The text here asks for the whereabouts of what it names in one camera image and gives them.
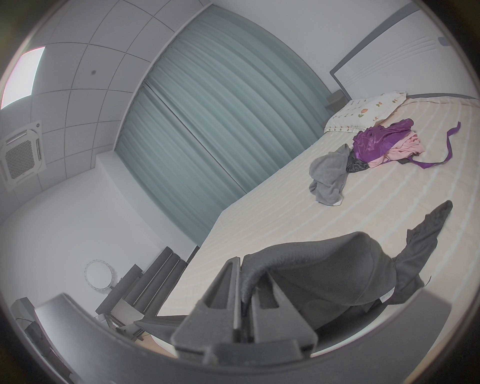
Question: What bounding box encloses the bed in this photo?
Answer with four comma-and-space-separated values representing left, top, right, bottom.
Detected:
133, 4, 480, 361

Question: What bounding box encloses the grey bedside table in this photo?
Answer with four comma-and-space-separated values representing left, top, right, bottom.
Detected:
325, 89, 348, 110

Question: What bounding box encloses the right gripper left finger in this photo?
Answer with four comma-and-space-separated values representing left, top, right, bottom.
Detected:
170, 256, 242, 357

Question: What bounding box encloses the white printed pillow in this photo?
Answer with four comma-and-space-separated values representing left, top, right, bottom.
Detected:
323, 91, 408, 134

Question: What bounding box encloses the round white mirror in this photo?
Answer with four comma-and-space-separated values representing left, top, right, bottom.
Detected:
84, 260, 113, 292

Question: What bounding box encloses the ceiling light panel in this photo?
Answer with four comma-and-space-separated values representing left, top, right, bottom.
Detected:
0, 46, 46, 110

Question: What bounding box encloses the blue-green curtain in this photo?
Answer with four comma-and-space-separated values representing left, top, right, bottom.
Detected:
143, 7, 335, 193
114, 85, 249, 245

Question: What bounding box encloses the grey garment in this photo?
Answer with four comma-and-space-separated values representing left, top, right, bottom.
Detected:
308, 143, 355, 206

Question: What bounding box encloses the pile of clothes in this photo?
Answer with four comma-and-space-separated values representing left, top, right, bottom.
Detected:
345, 118, 462, 174

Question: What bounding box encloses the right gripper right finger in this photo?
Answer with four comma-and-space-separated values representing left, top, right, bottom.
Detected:
250, 273, 318, 350

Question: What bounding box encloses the black T-shirt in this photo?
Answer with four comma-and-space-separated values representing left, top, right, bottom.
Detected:
240, 200, 454, 351

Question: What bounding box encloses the ceiling air conditioner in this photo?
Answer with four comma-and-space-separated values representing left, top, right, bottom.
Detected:
0, 121, 48, 193

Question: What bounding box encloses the black chest of drawers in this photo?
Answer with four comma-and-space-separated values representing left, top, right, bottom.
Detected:
95, 245, 188, 316

